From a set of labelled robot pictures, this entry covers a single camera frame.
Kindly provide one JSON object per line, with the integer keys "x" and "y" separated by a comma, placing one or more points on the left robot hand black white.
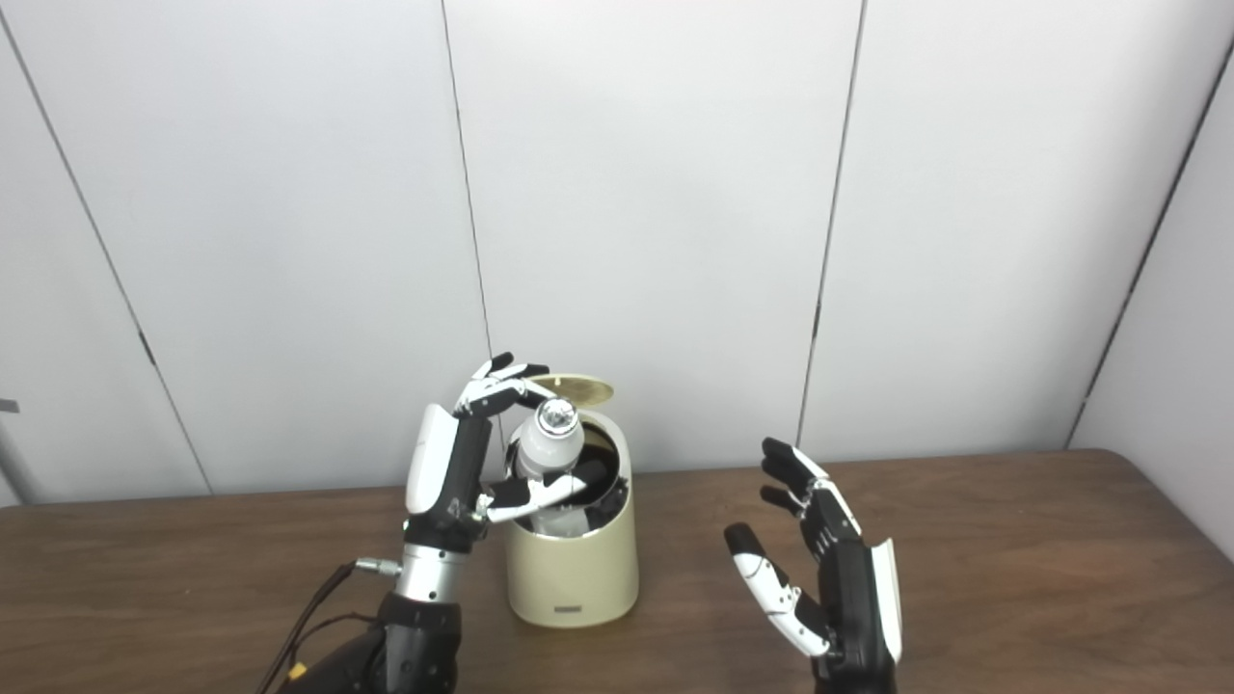
{"x": 439, "y": 472}

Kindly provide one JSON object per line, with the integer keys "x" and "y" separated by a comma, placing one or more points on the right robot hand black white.
{"x": 858, "y": 607}

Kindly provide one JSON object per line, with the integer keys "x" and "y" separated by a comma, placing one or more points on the small white plastic bottle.
{"x": 551, "y": 445}

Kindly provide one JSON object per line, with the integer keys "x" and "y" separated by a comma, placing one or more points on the cream round bin lid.
{"x": 583, "y": 389}

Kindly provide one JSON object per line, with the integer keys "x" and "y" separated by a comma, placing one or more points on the cream-colored bin body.
{"x": 574, "y": 573}

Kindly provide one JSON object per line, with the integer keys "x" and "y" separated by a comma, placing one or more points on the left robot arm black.
{"x": 419, "y": 636}

